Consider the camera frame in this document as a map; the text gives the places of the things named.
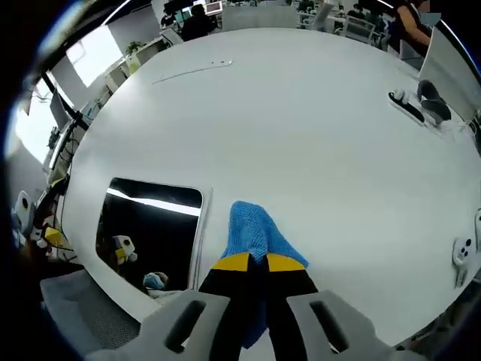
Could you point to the grey rounded device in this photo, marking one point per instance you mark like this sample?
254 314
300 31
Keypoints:
434 101

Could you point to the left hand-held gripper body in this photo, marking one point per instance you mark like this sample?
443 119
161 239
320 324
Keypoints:
24 216

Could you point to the black power strip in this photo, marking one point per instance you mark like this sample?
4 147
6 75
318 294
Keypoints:
411 111

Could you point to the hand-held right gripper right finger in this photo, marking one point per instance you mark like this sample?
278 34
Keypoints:
300 323

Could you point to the small white framed screen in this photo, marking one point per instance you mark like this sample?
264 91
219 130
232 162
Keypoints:
213 8

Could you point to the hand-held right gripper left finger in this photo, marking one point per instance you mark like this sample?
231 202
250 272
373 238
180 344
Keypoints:
188 323

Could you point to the curved ceiling light strip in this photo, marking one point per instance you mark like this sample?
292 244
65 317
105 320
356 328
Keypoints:
117 12

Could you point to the black computer monitor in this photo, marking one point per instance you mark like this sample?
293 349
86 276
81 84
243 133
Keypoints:
59 111

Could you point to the green potted plant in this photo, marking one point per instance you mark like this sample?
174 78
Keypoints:
133 48

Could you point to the white handheld controller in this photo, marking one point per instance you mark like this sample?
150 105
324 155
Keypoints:
478 221
464 255

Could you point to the black mirror with white frame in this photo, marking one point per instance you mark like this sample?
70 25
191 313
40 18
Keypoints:
150 233

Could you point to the grey mesh office chair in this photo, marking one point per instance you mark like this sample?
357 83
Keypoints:
82 312

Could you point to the white plug adapter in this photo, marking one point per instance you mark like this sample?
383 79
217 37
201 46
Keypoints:
404 96
396 94

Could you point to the blue cleaning cloth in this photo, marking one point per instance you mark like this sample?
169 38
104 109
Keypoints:
251 225

